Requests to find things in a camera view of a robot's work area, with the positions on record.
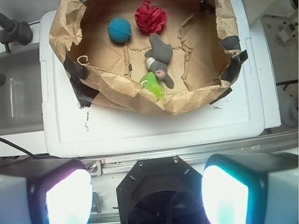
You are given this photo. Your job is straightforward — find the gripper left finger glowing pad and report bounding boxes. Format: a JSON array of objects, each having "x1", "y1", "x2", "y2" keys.
[{"x1": 0, "y1": 159, "x2": 93, "y2": 224}]

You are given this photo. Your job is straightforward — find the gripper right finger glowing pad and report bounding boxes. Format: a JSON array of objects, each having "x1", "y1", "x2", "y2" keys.
[{"x1": 201, "y1": 153, "x2": 299, "y2": 224}]

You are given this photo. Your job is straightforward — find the gray plush animal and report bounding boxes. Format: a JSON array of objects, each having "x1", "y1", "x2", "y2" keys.
[{"x1": 144, "y1": 34, "x2": 174, "y2": 89}]

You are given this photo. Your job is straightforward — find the white plastic bin lid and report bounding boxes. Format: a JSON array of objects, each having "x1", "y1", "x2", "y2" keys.
[{"x1": 40, "y1": 0, "x2": 265, "y2": 158}]

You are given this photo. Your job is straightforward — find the green feather toy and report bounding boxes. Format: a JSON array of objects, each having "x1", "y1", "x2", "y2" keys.
[{"x1": 140, "y1": 72, "x2": 165, "y2": 99}]

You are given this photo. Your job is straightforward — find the brown paper bag liner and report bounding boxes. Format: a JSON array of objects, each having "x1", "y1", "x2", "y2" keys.
[{"x1": 49, "y1": 0, "x2": 247, "y2": 115}]

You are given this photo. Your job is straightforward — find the black clamp knob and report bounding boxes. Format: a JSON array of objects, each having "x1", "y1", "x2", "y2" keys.
[{"x1": 0, "y1": 14, "x2": 33, "y2": 53}]

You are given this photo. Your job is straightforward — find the blue textured ball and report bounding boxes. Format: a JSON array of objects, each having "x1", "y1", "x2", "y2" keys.
[{"x1": 107, "y1": 17, "x2": 131, "y2": 43}]

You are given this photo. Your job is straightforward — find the red crumpled fabric toy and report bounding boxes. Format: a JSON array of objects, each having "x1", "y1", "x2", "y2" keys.
[{"x1": 134, "y1": 0, "x2": 168, "y2": 35}]

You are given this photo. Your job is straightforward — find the black cable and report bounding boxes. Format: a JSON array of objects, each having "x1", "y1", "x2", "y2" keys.
[{"x1": 0, "y1": 137, "x2": 36, "y2": 157}]

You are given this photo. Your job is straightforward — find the aluminium rail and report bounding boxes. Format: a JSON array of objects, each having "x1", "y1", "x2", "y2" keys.
[{"x1": 81, "y1": 130, "x2": 299, "y2": 176}]

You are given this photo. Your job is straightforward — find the white bracket fixture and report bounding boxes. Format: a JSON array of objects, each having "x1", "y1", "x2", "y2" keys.
[{"x1": 275, "y1": 21, "x2": 299, "y2": 44}]

